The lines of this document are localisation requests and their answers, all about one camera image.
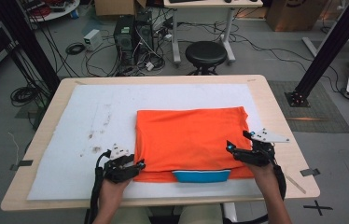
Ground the large coiled black cable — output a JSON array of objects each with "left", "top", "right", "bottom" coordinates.
[{"left": 9, "top": 85, "right": 44, "bottom": 108}]

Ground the grey floor mat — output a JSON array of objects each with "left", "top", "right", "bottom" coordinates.
[{"left": 268, "top": 80, "right": 349, "bottom": 134}]

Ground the small white box device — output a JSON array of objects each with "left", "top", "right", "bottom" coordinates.
[{"left": 83, "top": 28, "right": 104, "bottom": 51}]

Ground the person's right leg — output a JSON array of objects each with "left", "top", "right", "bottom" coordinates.
[{"left": 177, "top": 203, "right": 224, "bottom": 224}]

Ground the person's left leg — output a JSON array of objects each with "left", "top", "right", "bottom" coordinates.
[{"left": 118, "top": 206, "right": 152, "bottom": 224}]

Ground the round white table red cable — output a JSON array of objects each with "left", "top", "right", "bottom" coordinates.
[{"left": 22, "top": 0, "right": 81, "bottom": 23}]

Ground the orange polo shirt blue collar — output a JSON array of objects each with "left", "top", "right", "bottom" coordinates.
[{"left": 133, "top": 105, "right": 256, "bottom": 184}]

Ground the thin wooden stick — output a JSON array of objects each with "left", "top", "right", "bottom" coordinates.
[{"left": 284, "top": 174, "right": 308, "bottom": 195}]

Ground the person's leg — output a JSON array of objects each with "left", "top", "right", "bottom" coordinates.
[
  {"left": 177, "top": 203, "right": 224, "bottom": 224},
  {"left": 118, "top": 206, "right": 152, "bottom": 224}
]

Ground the person's left hand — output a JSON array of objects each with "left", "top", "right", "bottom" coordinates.
[{"left": 98, "top": 178, "right": 133, "bottom": 202}]

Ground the white foam mat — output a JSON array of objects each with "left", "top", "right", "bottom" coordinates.
[{"left": 26, "top": 82, "right": 266, "bottom": 202}]

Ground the black metal frame pillar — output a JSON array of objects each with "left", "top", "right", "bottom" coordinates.
[
  {"left": 0, "top": 0, "right": 63, "bottom": 94},
  {"left": 284, "top": 0, "right": 349, "bottom": 108}
]

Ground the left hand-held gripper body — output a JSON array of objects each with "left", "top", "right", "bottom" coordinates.
[{"left": 102, "top": 142, "right": 140, "bottom": 184}]

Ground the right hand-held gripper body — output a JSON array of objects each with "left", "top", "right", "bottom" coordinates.
[{"left": 234, "top": 127, "right": 290, "bottom": 168}]

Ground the person's right hand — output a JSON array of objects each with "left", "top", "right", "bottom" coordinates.
[{"left": 244, "top": 162, "right": 278, "bottom": 192}]

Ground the printed brown cardboard box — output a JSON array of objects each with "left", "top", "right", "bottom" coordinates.
[{"left": 265, "top": 0, "right": 320, "bottom": 33}]

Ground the white desk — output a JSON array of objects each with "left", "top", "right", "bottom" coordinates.
[{"left": 162, "top": 0, "right": 264, "bottom": 67}]

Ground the open cardboard box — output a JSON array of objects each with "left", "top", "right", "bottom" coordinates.
[{"left": 93, "top": 0, "right": 147, "bottom": 17}]

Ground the black round stool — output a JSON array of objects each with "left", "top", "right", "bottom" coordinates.
[{"left": 184, "top": 40, "right": 229, "bottom": 77}]

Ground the grey tape strip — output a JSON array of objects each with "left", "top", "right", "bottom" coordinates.
[
  {"left": 9, "top": 159, "right": 35, "bottom": 172},
  {"left": 300, "top": 167, "right": 322, "bottom": 178}
]

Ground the black computer tower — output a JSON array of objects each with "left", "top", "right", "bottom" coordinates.
[
  {"left": 134, "top": 11, "right": 156, "bottom": 63},
  {"left": 113, "top": 15, "right": 137, "bottom": 67}
]

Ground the black keyboard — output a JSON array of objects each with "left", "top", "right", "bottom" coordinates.
[{"left": 168, "top": 0, "right": 207, "bottom": 5}]

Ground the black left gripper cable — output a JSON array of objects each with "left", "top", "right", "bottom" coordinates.
[{"left": 86, "top": 150, "right": 112, "bottom": 224}]

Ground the long black floor cable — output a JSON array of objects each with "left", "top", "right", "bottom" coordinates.
[{"left": 231, "top": 32, "right": 342, "bottom": 94}]

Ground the black tape cross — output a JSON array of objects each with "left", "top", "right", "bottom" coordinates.
[{"left": 302, "top": 200, "right": 334, "bottom": 217}]

